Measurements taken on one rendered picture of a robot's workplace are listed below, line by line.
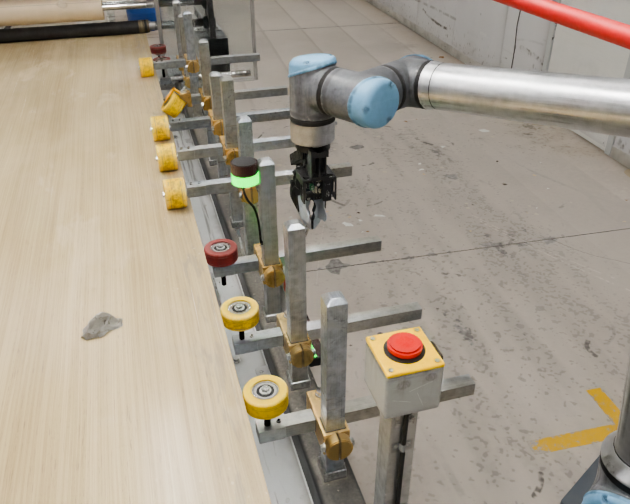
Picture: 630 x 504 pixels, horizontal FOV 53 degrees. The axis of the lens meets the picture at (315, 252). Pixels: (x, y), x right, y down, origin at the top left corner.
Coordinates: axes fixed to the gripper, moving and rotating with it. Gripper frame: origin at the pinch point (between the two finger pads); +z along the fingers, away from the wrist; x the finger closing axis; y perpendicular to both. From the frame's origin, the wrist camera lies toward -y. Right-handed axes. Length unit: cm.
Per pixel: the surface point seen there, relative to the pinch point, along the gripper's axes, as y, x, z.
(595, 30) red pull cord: 96, -15, -63
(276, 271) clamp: -4.3, -7.4, 14.5
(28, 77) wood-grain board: -177, -76, 11
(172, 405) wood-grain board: 36, -35, 11
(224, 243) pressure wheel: -14.4, -17.9, 10.7
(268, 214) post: -7.1, -8.1, 0.4
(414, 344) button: 68, -7, -22
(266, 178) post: -7.0, -8.1, -8.6
